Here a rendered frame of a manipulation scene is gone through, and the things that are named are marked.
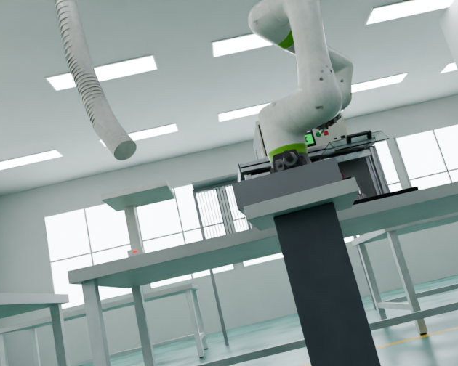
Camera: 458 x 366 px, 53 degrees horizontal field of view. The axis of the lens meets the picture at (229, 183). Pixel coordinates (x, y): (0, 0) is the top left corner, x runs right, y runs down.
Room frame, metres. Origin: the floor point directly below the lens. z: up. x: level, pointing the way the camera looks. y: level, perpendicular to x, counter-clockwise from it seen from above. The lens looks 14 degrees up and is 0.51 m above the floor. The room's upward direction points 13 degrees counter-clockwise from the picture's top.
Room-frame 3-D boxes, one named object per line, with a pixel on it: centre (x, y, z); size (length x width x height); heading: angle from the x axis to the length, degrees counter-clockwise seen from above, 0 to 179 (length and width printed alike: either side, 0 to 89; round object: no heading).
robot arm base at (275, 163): (1.36, -0.19, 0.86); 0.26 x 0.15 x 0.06; 167
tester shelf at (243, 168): (2.38, -0.39, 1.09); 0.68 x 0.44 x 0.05; 93
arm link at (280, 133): (1.41, -0.21, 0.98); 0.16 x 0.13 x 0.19; 45
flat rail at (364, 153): (2.16, -0.40, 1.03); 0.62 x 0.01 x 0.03; 93
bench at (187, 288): (5.31, 1.69, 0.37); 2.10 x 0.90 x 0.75; 93
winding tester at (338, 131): (2.38, -0.41, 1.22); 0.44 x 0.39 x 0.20; 93
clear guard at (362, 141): (2.07, -0.59, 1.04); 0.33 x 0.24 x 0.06; 3
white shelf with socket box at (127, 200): (2.59, 0.52, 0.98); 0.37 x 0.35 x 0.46; 93
